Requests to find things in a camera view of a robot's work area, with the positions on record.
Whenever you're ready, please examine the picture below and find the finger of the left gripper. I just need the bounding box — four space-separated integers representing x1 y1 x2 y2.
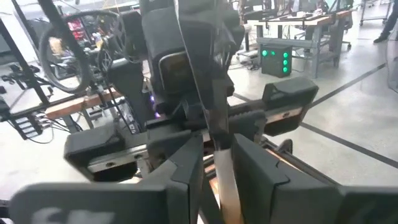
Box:
228 109 267 147
146 123 200 167

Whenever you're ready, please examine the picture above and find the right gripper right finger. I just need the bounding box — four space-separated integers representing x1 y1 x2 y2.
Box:
231 133 343 224

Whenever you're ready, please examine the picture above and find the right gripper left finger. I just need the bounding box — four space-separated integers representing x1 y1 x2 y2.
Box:
139 133 205 224

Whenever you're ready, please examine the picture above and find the knife with orange handle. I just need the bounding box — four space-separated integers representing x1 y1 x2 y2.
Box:
173 0 246 224

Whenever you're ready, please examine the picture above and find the black box with green lights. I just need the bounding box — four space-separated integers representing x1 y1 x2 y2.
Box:
260 44 294 78

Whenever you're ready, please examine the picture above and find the black power strip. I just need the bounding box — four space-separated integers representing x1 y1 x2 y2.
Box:
11 113 46 141

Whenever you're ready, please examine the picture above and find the wooden top desk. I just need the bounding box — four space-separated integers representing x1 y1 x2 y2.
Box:
254 9 354 79

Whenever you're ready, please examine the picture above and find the red lit display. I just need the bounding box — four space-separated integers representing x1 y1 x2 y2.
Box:
67 17 85 42

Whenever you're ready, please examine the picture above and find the person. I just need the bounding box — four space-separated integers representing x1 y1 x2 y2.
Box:
372 0 398 44

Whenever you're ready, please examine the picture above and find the black looped cable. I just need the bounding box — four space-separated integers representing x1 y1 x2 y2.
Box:
38 10 126 95

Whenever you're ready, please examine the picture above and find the black metal post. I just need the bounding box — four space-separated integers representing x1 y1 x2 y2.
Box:
0 18 51 107
37 0 91 94

